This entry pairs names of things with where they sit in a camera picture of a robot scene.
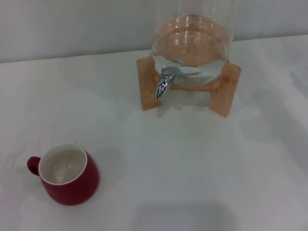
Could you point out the red ceramic cup white inside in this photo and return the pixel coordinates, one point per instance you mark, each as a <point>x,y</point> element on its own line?
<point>72,187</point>

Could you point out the chrome faucet tap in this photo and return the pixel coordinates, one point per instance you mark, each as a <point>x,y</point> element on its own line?
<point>163,84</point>

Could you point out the white tablecloth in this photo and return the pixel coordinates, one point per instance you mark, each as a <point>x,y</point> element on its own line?
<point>192,168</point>

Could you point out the wooden dispenser stand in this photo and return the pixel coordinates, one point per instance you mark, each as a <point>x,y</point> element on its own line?
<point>223,96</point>

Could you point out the clear glass water dispenser jar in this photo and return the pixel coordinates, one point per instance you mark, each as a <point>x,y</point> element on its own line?
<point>192,36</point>

